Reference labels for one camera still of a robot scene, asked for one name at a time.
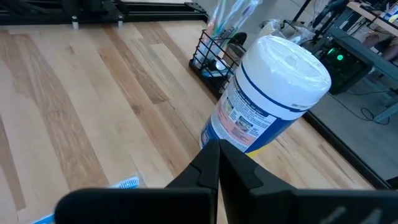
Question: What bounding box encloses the grey desk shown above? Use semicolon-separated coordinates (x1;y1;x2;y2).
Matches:
325;24;398;124

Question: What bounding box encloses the green toothbrush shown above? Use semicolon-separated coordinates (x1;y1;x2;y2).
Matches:
217;0;233;38

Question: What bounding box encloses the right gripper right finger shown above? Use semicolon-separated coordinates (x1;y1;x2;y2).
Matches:
219;139;296;224

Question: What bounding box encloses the orange toothbrush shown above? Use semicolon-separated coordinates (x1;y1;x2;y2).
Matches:
207;0;222;38

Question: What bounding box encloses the clear plastic bag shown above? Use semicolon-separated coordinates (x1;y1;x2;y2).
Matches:
257;18;312;46

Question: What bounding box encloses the person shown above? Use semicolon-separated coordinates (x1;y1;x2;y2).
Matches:
362;26;398;62

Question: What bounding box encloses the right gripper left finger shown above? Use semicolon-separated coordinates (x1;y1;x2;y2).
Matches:
166;139;221;191

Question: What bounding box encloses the white wipes canister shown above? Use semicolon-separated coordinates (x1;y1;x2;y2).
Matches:
198;34;332;158

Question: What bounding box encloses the black wire basket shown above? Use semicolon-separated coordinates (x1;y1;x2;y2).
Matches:
188;28;248;97

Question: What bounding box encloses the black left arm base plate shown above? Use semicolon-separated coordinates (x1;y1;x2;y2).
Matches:
58;7;133;30

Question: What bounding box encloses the purple toothbrush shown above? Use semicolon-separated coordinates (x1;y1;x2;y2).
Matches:
242;0;264;22

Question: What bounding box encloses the computer tower with green light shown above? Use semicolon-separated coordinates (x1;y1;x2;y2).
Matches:
317;39;376;96

